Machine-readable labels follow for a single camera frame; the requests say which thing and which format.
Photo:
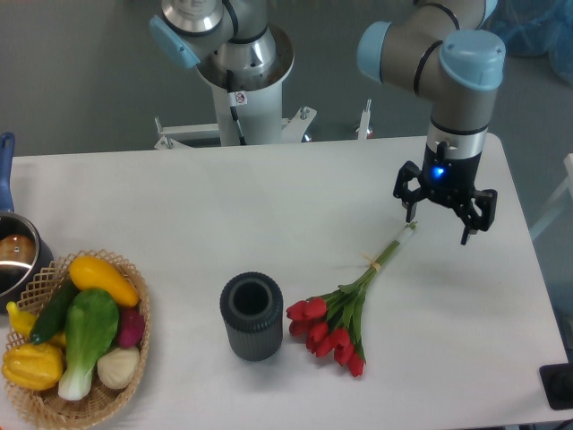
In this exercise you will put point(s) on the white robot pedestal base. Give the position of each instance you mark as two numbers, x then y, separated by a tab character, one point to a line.
246	82

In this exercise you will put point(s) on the blue handled saucepan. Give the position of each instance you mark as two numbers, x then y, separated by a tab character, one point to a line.
23	251

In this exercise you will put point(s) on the blue plastic bag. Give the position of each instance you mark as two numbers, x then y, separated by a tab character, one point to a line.
536	28

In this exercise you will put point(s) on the small yellow squash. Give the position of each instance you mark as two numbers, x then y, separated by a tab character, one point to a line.
22	322

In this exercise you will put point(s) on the woven wicker basket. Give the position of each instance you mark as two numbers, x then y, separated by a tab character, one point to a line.
46	409

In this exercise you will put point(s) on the dark grey ribbed vase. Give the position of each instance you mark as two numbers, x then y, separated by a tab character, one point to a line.
251	305

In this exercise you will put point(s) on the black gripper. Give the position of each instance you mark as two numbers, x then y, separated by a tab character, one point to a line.
451	183

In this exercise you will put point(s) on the yellow bell pepper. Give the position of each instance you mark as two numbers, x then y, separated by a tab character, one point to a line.
34	367

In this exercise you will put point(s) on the red tulip bouquet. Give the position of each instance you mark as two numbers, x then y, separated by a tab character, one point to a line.
332	323

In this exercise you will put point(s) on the black device at edge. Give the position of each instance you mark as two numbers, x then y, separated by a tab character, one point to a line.
557	385

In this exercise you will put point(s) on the green bok choy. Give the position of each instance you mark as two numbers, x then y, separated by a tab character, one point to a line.
91	325

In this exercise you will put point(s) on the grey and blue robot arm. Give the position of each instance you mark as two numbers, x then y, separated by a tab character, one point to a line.
441	53

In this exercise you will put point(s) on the dark green cucumber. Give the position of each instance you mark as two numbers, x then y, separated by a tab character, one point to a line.
51	320

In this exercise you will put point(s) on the white garlic bulb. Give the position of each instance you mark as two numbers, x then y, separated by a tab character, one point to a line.
117	368

